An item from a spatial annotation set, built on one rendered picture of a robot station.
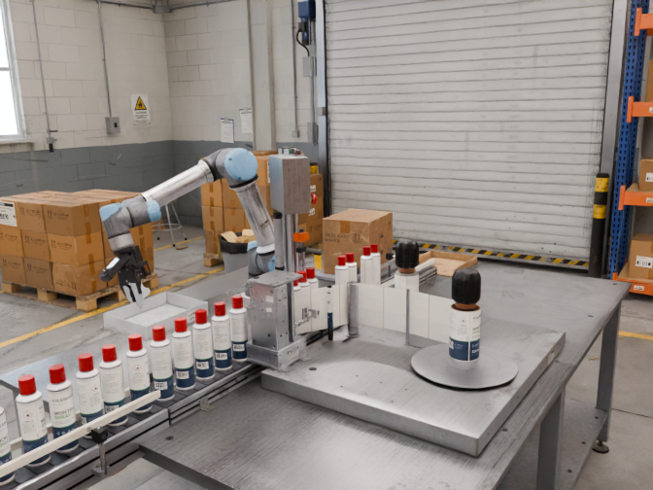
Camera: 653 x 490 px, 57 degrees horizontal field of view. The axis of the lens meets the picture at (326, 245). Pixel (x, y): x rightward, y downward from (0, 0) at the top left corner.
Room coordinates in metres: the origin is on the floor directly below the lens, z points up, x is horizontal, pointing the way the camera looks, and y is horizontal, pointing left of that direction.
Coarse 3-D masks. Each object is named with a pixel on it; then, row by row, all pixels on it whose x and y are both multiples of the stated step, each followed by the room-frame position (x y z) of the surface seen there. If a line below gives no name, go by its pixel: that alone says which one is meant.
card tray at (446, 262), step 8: (424, 256) 3.07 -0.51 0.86; (432, 256) 3.14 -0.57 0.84; (440, 256) 3.11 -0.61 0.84; (448, 256) 3.09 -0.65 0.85; (456, 256) 3.06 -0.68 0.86; (464, 256) 3.03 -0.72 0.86; (472, 256) 3.01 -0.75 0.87; (432, 264) 2.98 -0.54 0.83; (440, 264) 2.97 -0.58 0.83; (448, 264) 2.97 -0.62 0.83; (456, 264) 2.97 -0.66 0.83; (464, 264) 2.87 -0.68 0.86; (472, 264) 2.95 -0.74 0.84; (440, 272) 2.83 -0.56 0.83; (448, 272) 2.82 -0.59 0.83
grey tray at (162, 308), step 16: (128, 304) 1.92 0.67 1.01; (144, 304) 1.98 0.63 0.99; (160, 304) 2.04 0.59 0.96; (176, 304) 2.04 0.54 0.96; (192, 304) 1.99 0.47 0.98; (112, 320) 1.82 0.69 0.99; (128, 320) 1.90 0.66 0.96; (144, 320) 1.90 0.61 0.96; (160, 320) 1.79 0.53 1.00; (192, 320) 1.90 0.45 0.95; (144, 336) 1.74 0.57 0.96
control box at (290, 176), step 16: (272, 160) 2.11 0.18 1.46; (288, 160) 2.01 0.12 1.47; (304, 160) 2.03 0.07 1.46; (272, 176) 2.12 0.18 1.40; (288, 176) 2.01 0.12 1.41; (304, 176) 2.03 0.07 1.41; (272, 192) 2.13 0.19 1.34; (288, 192) 2.01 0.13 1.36; (304, 192) 2.03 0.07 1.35; (288, 208) 2.01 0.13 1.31; (304, 208) 2.03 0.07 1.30
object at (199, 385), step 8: (232, 368) 1.67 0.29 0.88; (240, 368) 1.68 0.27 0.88; (216, 376) 1.62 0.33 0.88; (224, 376) 1.62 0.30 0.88; (200, 384) 1.57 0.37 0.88; (208, 384) 1.57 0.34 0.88; (176, 392) 1.53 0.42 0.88; (184, 392) 1.53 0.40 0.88; (192, 392) 1.52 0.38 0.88; (176, 400) 1.48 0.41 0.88
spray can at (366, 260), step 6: (366, 246) 2.36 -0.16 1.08; (366, 252) 2.34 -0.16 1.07; (366, 258) 2.33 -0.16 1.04; (372, 258) 2.34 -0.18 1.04; (366, 264) 2.33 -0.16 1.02; (372, 264) 2.34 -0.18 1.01; (366, 270) 2.33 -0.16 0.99; (372, 270) 2.34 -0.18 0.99; (366, 276) 2.33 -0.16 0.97; (372, 276) 2.34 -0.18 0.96; (366, 282) 2.33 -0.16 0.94; (372, 282) 2.34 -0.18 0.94
